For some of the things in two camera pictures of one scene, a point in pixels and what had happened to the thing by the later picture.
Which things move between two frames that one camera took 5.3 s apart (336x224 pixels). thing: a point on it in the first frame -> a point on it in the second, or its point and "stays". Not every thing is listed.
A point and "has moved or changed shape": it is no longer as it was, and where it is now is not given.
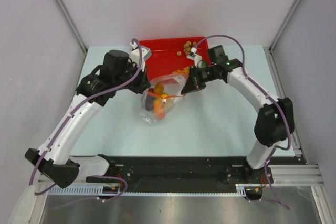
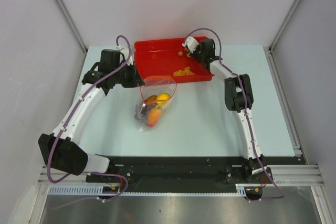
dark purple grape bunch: [149, 102] -> [142, 113]
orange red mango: [159, 110] -> [153, 116]
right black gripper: [193, 81] -> [193, 54]
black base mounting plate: [190, 171] stays
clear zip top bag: [161, 96] has moved or changed shape
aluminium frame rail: [307, 174] stays
